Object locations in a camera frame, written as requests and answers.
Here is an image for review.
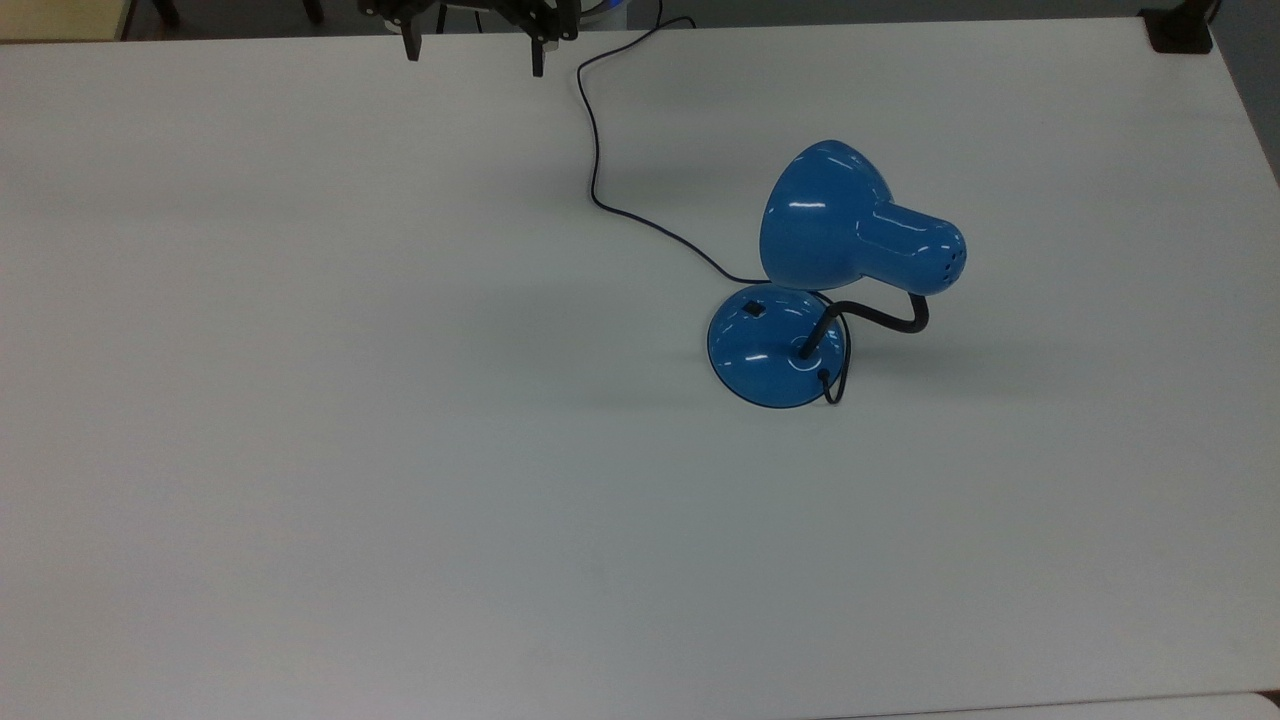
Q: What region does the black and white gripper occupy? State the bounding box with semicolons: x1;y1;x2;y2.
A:
359;0;582;79

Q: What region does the blue gooseneck desk lamp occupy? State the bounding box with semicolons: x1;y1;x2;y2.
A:
706;139;968;410

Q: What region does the light wooden board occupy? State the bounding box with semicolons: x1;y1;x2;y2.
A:
0;0;135;44

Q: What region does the black table clamp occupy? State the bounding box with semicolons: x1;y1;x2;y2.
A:
1139;0;1223;55

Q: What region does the black lamp power cable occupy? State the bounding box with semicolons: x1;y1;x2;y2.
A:
576;0;852;406

